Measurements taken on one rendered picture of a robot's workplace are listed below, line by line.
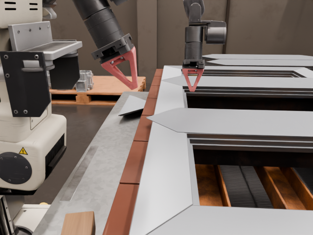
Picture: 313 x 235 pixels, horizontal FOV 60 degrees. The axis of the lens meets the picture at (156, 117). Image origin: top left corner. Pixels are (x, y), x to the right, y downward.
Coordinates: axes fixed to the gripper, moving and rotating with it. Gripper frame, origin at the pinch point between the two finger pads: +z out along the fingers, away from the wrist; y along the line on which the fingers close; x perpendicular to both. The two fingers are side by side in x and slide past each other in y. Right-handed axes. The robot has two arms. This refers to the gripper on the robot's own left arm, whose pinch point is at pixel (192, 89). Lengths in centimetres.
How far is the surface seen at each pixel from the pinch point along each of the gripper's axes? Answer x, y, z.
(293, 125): -25.5, -17.7, 8.6
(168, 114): 7.3, -12.1, 7.0
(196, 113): -0.7, -11.0, 6.8
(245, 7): -101, 359, -120
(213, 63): -16, 70, -13
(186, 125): 2.5, -19.7, 9.0
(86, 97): 117, 248, 18
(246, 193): -19.4, 0.0, 35.2
